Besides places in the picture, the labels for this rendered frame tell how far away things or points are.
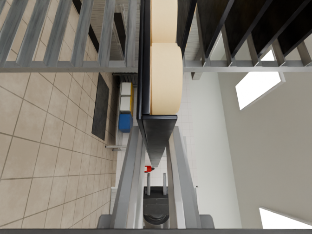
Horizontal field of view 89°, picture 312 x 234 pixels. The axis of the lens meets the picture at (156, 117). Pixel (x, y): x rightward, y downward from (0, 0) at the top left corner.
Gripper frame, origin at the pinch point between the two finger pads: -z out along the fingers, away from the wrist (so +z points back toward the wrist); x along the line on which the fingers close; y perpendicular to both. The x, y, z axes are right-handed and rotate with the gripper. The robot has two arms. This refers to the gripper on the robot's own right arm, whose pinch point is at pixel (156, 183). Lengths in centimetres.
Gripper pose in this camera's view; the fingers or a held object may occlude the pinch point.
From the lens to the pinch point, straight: 53.0
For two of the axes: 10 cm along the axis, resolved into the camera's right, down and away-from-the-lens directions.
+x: 10.0, 0.0, 0.1
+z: 0.0, 9.7, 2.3
